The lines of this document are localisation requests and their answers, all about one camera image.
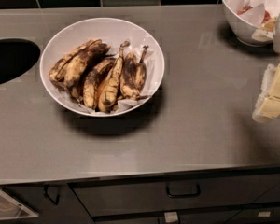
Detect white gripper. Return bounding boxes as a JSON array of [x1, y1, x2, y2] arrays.
[[252, 13, 280, 124]]

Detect black drawer handle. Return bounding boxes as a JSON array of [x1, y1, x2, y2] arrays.
[[165, 184, 201, 199]]

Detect large white bowl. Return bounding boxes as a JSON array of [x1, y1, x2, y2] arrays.
[[39, 18, 165, 118]]

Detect dark drawer front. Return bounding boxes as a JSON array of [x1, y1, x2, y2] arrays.
[[71, 174, 280, 217]]

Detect framed panel lower left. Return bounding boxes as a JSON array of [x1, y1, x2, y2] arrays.
[[0, 189, 39, 220]]

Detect dark banana far right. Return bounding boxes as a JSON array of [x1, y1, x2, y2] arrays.
[[134, 46, 148, 91]]

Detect dark banana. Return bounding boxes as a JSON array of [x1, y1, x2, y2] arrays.
[[120, 51, 140, 100], [134, 46, 148, 91]]

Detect white label on drawer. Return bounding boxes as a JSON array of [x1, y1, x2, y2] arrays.
[[164, 212, 179, 224]]

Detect black cabinet handle left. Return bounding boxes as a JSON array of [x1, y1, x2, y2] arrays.
[[43, 185, 60, 206]]

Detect round black sink opening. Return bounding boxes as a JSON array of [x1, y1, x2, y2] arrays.
[[0, 38, 40, 84]]

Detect dark banana centre right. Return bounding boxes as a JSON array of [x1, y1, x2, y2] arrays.
[[120, 51, 140, 100]]

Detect small white label right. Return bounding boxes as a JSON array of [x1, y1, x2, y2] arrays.
[[258, 211, 271, 217]]

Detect spotted banana centre long stem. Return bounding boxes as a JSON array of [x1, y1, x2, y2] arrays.
[[98, 41, 130, 113]]

